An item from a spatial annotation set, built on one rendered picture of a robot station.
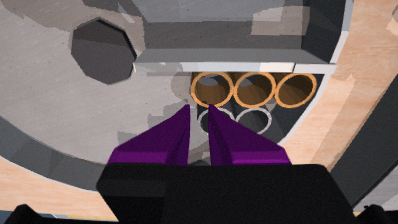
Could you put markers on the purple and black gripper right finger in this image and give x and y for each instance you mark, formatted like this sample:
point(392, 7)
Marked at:
point(231, 143)

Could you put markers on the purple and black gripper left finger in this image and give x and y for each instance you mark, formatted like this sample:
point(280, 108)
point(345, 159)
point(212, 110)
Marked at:
point(167, 143)

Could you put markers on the bronze bushing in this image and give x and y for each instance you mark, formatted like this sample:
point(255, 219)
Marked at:
point(217, 95)
point(256, 94)
point(297, 91)

